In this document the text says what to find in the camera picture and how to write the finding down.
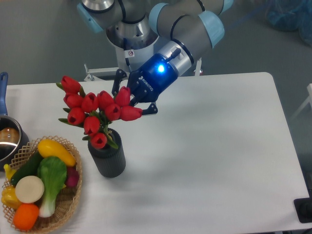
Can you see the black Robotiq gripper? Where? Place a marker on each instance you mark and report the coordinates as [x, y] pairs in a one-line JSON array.
[[147, 82]]

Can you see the red tulip bouquet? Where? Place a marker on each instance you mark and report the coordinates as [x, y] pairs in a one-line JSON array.
[[95, 112]]

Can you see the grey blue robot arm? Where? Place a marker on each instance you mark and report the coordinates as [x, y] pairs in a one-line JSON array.
[[154, 48]]

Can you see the dark grey ribbed vase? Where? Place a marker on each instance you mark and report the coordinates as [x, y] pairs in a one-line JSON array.
[[110, 161]]

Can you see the purple red radish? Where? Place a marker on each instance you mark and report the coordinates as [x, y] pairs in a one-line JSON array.
[[72, 177]]

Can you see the yellow squash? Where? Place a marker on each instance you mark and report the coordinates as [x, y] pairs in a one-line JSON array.
[[48, 147]]

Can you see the green bok choy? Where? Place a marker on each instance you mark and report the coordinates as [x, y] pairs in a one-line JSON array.
[[53, 173]]

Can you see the woven wicker basket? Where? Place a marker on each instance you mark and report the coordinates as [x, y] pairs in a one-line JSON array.
[[67, 200]]

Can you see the dark green cucumber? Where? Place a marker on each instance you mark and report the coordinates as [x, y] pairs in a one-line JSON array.
[[29, 168]]

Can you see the white round radish slice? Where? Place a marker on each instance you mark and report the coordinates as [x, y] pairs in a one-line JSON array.
[[29, 189]]

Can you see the yellow banana tip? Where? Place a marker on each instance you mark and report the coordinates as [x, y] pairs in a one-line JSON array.
[[9, 172]]

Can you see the yellow bell pepper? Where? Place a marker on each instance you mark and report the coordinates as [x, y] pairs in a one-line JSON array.
[[9, 198]]

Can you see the orange fruit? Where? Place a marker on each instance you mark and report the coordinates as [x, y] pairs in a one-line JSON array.
[[26, 216]]

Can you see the blue plastic bag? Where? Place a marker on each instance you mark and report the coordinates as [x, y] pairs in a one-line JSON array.
[[291, 15]]

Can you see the black device at table edge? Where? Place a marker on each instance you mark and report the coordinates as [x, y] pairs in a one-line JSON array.
[[303, 207]]

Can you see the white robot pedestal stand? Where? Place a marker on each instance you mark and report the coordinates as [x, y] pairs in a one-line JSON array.
[[130, 60]]

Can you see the blue handled saucepan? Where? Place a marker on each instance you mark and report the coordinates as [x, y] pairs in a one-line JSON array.
[[12, 136]]

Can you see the white frame at right edge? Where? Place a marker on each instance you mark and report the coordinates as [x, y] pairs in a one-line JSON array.
[[304, 104]]

